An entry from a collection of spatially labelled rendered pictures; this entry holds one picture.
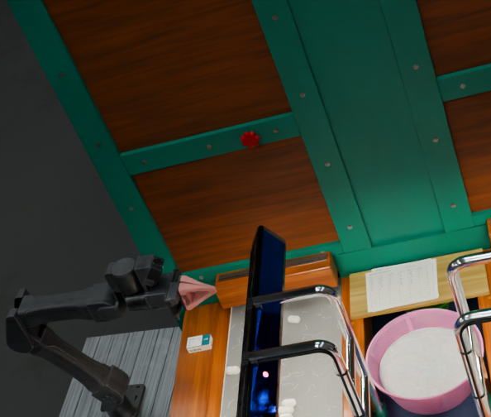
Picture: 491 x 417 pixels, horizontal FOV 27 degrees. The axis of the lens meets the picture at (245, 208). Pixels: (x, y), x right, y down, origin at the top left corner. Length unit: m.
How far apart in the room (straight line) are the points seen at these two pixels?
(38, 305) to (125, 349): 0.50
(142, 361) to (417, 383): 0.79
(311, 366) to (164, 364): 0.46
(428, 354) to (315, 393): 0.27
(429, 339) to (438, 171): 0.39
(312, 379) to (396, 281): 0.32
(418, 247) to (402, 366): 0.32
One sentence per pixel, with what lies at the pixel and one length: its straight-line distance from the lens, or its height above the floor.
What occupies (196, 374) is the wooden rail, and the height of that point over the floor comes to 0.77.
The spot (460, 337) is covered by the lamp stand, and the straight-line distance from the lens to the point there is 1.96.
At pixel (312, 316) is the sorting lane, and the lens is 2.58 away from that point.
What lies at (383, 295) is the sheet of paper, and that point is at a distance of 2.51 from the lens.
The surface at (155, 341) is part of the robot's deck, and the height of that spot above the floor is 0.67.
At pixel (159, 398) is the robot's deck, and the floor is 0.67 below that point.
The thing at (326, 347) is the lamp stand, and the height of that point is 1.11.
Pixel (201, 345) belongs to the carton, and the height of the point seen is 0.78.
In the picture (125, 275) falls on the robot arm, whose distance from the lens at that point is 2.24.
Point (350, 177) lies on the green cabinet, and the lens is 2.42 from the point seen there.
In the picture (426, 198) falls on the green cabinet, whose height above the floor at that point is 0.95.
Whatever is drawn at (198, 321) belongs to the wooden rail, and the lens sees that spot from 2.67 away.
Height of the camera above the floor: 2.51
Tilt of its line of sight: 36 degrees down
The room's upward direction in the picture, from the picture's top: 23 degrees counter-clockwise
